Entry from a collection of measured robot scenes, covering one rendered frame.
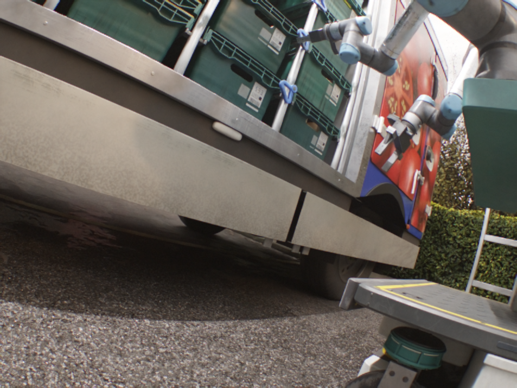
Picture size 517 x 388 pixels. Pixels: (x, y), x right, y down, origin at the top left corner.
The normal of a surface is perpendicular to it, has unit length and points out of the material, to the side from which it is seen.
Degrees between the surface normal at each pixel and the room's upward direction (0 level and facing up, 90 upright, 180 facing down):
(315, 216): 90
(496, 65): 72
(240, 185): 90
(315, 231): 90
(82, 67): 90
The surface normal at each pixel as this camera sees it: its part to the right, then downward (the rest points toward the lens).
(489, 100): -0.68, -0.26
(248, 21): 0.62, 0.27
